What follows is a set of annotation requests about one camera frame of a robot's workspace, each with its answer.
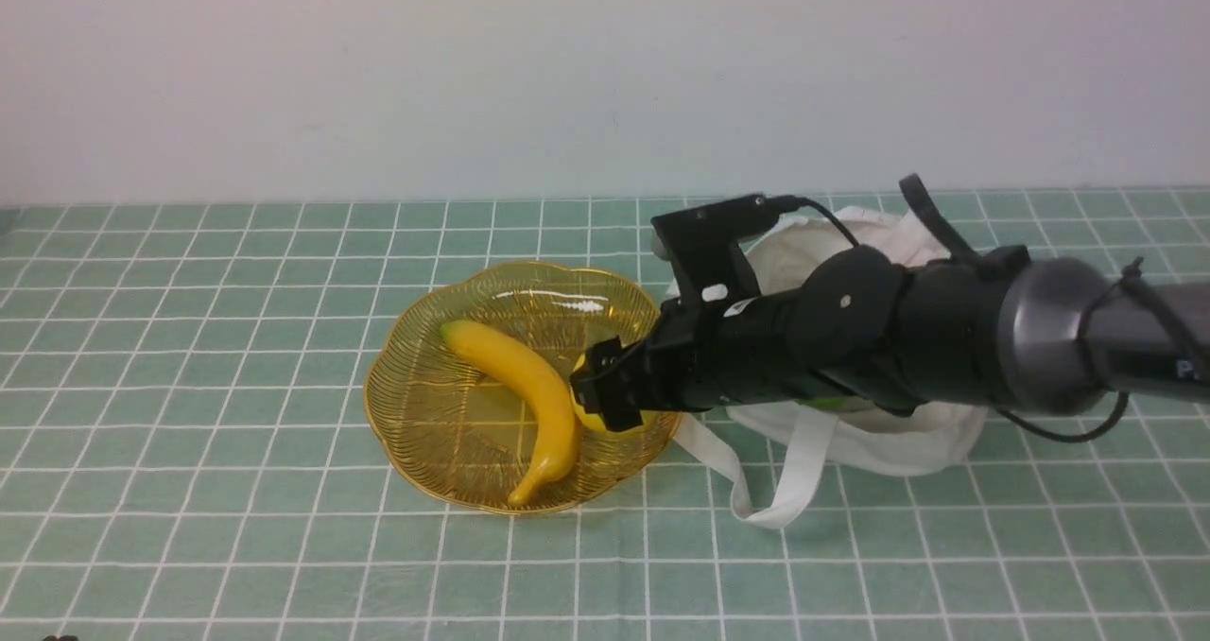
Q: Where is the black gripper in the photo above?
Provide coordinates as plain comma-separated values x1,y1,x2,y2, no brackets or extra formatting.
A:
570,293,832,431

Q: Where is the yellow lemon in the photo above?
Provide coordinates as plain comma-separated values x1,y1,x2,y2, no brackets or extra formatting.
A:
569,386,658,439

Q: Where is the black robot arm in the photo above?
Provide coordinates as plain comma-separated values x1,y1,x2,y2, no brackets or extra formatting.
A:
570,246,1208,431

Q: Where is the amber plastic fruit plate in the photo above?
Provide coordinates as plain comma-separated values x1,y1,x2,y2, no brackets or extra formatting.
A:
363,261,682,515

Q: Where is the white cloth bag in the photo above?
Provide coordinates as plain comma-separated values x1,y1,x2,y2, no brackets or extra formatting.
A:
674,206,989,530

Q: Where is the yellow banana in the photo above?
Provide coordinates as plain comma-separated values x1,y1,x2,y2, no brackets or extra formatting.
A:
440,321,580,508

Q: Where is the green apple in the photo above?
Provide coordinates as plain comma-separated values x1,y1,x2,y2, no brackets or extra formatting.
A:
796,397,865,412

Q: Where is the green checkered tablecloth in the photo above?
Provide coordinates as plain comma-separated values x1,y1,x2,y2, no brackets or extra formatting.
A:
1,197,1209,640

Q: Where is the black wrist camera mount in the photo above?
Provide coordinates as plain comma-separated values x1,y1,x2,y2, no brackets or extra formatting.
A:
651,196,780,310

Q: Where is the black cable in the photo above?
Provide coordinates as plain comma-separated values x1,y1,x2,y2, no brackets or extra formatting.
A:
770,174,1210,444

